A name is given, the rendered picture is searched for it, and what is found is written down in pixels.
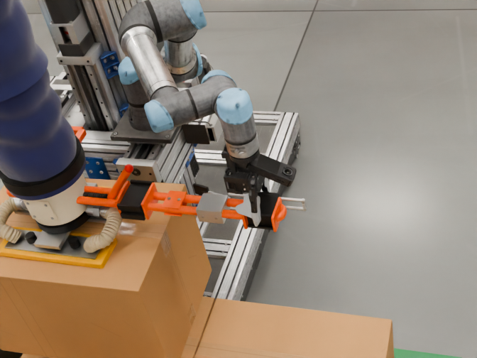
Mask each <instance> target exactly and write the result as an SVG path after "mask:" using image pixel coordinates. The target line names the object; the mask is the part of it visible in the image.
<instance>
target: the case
mask: <svg viewBox="0 0 477 358"><path fill-rule="evenodd" d="M155 186H156V188H157V191H158V192H167V193H169V191H170V190H172V191H181V192H187V188H186V185H185V184H177V183H155ZM187 195H188V192H187ZM145 217H146V216H145ZM6 224H7V225H8V226H11V227H25V228H32V229H41V228H40V227H39V226H38V224H37V222H36V221H35V219H33V218H32V217H31V216H30V215H18V214H15V212H12V213H11V215H10V216H9V218H8V219H7V221H6ZM104 225H105V224H104V223H98V222H85V223H84V224H83V225H82V226H80V227H78V228H76V229H74V230H72V231H71V232H70V233H76V234H88V235H95V234H100V233H101V232H102V230H103V228H104ZM115 237H116V240H117V243H116V246H115V247H114V250H113V251H112V253H111V255H110V257H109V259H108V261H107V262H106V264H105V266H104V268H91V267H86V266H75V265H69V264H59V263H53V262H47V261H36V260H30V259H20V258H14V257H8V256H0V349H1V350H4V351H10V352H19V353H24V354H34V355H39V356H44V357H54V358H181V356H182V352H183V349H184V348H185V344H186V341H187V338H188V336H189V333H190V330H191V328H192V324H193V322H194V319H195V316H196V314H197V310H198V308H199V304H200V302H201V299H202V296H203V294H204V290H205V288H206V286H207V282H208V280H209V277H210V274H211V272H212V268H211V266H210V262H209V259H208V256H207V252H206V249H205V247H204V243H203V240H202V236H201V234H200V231H199V227H198V224H197V220H196V217H195V215H185V214H182V216H181V217H179V216H172V215H164V212H156V211H153V213H152V215H151V216H150V219H145V221H143V220H136V219H123V218H122V221H121V226H120V227H119V231H118V233H117V235H116V236H115Z"/></svg>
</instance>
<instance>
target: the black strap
mask: <svg viewBox="0 0 477 358"><path fill-rule="evenodd" d="M75 138H76V143H77V150H76V155H75V158H74V159H73V160H72V162H71V163H70V164H69V166H68V167H66V169H64V171H62V172H61V173H58V174H57V175H54V176H53V177H51V178H48V179H47V180H42V181H35V182H21V181H18V180H13V179H10V178H8V177H7V176H6V175H4V174H3V173H2V172H1V171H0V178H1V180H2V182H3V184H4V185H5V187H6V189H7V190H8V191H10V192H12V193H13V194H16V195H21V196H37V195H44V194H46V193H49V192H52V191H54V190H57V189H59V188H61V187H62V186H64V185H66V184H67V183H69V182H70V181H71V180H72V179H73V178H74V177H75V176H76V175H77V174H78V173H79V171H80V170H81V168H82V166H83V164H84V159H85V154H84V150H83V147H82V145H81V143H80V140H79V139H78V138H77V136H75Z"/></svg>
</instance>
